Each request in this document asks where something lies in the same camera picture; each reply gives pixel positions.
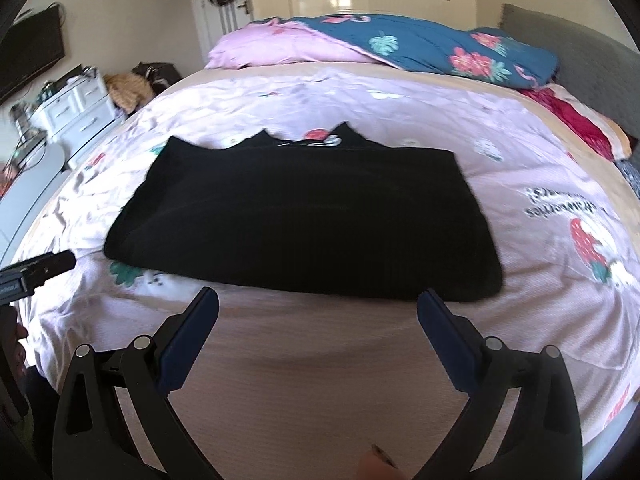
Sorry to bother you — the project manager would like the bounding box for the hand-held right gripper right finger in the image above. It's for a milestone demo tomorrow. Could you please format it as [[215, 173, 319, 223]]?
[[416, 288, 584, 480]]

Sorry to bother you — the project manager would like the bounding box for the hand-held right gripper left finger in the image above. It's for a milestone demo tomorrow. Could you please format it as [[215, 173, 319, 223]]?
[[51, 286, 221, 480]]

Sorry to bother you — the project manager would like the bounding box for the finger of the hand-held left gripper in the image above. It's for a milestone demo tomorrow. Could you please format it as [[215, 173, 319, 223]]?
[[22, 251, 77, 292]]

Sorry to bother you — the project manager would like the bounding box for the black sweater with orange cuffs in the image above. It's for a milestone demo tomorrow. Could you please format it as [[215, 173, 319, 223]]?
[[103, 121, 504, 304]]

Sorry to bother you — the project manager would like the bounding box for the yellow clothes pile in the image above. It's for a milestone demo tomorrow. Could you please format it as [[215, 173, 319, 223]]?
[[103, 72, 152, 114]]

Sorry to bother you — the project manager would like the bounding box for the person's left hand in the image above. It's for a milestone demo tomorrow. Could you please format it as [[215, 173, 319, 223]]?
[[0, 307, 31, 382]]

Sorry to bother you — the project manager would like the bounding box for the person's right hand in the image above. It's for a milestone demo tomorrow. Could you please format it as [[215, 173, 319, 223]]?
[[357, 445, 402, 480]]

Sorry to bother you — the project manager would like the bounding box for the white round table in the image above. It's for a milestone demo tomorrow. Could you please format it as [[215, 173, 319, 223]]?
[[0, 140, 66, 267]]

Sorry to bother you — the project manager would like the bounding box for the pink printed bed sheet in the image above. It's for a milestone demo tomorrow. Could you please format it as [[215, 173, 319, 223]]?
[[10, 67, 640, 480]]

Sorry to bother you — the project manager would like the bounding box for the white drawer cabinet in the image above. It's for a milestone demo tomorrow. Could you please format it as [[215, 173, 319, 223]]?
[[32, 72, 129, 152]]

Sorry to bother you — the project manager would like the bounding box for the black bag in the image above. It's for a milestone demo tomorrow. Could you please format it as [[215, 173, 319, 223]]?
[[131, 61, 184, 97]]

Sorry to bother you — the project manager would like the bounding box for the grey patterned pillow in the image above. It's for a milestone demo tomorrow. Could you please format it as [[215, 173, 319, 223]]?
[[614, 159, 640, 207]]

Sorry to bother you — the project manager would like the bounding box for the red floral pillow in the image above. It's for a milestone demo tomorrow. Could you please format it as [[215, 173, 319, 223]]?
[[517, 85, 632, 162]]

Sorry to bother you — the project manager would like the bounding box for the white door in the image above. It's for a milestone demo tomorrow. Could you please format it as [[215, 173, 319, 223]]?
[[187, 0, 257, 69]]

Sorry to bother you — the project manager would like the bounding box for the blue floral quilt pink lining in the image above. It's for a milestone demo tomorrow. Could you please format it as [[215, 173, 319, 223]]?
[[205, 14, 560, 89]]

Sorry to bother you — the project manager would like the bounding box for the grey padded headboard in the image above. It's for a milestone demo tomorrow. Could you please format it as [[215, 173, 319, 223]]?
[[500, 3, 640, 154]]

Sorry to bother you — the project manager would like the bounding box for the black wall television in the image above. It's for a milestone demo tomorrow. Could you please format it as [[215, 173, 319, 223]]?
[[0, 4, 67, 104]]

